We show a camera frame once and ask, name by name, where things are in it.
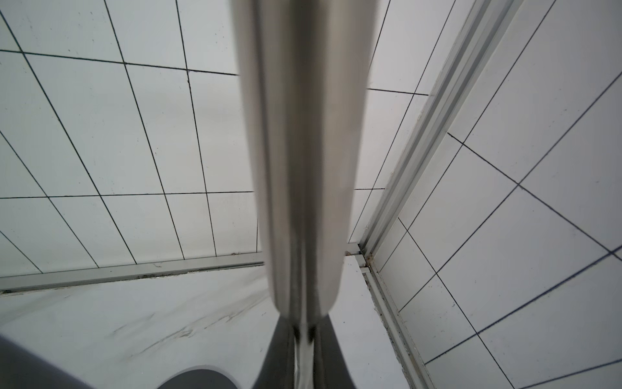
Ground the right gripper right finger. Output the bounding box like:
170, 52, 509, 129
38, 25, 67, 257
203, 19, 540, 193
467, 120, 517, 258
313, 316, 356, 389

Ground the dark grey utensil rack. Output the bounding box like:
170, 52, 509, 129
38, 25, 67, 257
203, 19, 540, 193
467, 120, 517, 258
1, 336, 238, 388

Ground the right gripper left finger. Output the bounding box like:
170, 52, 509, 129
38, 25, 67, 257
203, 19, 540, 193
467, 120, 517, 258
252, 317, 296, 389

